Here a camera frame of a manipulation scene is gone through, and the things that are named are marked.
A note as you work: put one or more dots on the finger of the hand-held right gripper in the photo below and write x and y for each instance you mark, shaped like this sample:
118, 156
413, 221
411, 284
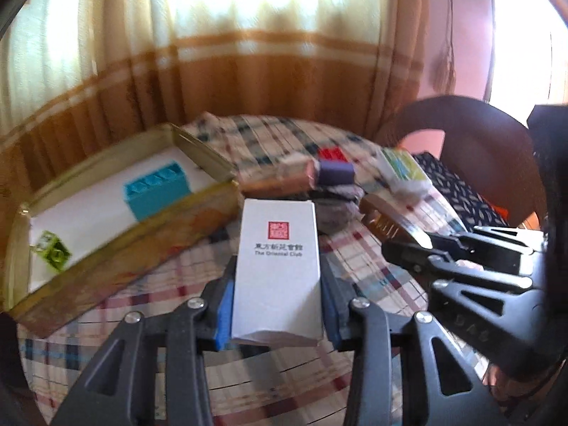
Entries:
470, 301
426, 248

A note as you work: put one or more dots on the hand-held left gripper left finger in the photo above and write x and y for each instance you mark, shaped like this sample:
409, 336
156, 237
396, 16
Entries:
224, 308

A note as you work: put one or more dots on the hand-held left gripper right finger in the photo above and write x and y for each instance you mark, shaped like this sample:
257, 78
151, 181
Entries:
332, 308

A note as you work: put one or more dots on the white box with red stamp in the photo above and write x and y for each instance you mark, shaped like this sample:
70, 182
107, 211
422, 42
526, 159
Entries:
276, 275

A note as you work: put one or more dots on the green and white packet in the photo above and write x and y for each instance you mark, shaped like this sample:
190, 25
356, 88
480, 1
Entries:
401, 168

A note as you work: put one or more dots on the purple block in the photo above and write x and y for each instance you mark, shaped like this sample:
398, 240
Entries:
336, 174

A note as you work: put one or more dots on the red toy brick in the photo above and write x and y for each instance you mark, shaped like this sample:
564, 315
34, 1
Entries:
333, 154

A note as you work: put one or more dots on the gold tin tray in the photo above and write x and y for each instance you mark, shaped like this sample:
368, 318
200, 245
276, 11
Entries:
88, 213

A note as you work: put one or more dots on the orange cloth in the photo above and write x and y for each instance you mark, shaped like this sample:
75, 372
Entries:
500, 211

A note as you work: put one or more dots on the dark patterned cushion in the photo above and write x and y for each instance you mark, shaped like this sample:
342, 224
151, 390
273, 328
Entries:
461, 195

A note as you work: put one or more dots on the brown wooden chair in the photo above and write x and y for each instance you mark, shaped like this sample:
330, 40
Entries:
470, 133

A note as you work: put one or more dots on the teal toy brick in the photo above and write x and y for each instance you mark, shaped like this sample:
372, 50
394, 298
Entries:
155, 191

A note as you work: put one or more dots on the curtain tieback tassel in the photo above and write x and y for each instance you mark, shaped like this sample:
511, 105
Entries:
446, 69

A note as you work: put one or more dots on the green toy cube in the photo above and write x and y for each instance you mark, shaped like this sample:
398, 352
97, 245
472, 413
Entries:
53, 250

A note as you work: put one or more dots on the cream and orange curtain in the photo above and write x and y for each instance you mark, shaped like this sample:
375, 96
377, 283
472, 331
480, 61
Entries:
248, 75

